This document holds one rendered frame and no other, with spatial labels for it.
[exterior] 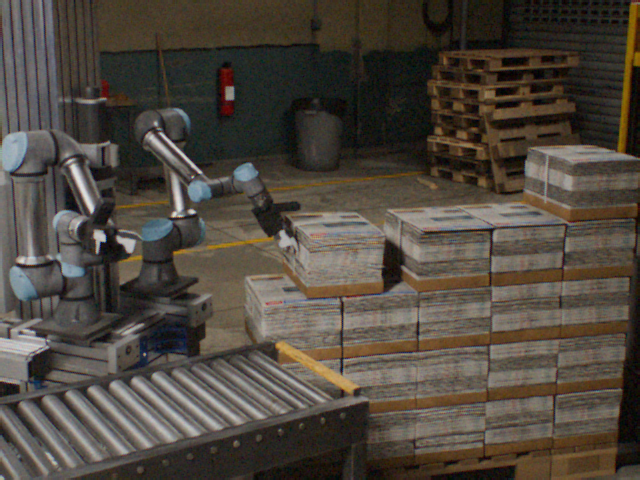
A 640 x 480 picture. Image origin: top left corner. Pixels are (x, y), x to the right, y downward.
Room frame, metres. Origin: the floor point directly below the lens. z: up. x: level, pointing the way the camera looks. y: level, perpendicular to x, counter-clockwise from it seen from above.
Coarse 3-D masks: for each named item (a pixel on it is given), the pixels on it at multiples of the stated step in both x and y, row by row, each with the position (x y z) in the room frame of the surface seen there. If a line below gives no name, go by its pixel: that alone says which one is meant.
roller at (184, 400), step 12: (156, 372) 2.68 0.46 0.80; (156, 384) 2.64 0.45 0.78; (168, 384) 2.60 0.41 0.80; (168, 396) 2.57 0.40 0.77; (180, 396) 2.52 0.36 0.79; (192, 396) 2.51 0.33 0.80; (180, 408) 2.50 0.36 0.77; (192, 408) 2.45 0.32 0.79; (204, 408) 2.43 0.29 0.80; (204, 420) 2.38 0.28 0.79; (216, 420) 2.35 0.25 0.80
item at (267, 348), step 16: (224, 352) 2.85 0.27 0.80; (240, 352) 2.85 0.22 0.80; (272, 352) 2.90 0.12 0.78; (144, 368) 2.71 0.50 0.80; (160, 368) 2.71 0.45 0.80; (80, 384) 2.59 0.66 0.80; (128, 384) 2.64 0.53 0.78; (0, 400) 2.48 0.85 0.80; (16, 400) 2.48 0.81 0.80; (32, 400) 2.50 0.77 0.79; (16, 416) 2.47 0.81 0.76; (0, 432) 2.45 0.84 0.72
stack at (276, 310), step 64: (256, 320) 3.38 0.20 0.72; (320, 320) 3.28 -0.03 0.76; (384, 320) 3.35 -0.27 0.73; (448, 320) 3.41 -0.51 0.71; (512, 320) 3.48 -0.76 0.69; (320, 384) 3.28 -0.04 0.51; (384, 384) 3.35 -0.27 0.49; (448, 384) 3.41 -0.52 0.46; (512, 384) 3.48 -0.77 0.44; (384, 448) 3.35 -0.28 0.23; (448, 448) 3.42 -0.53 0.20
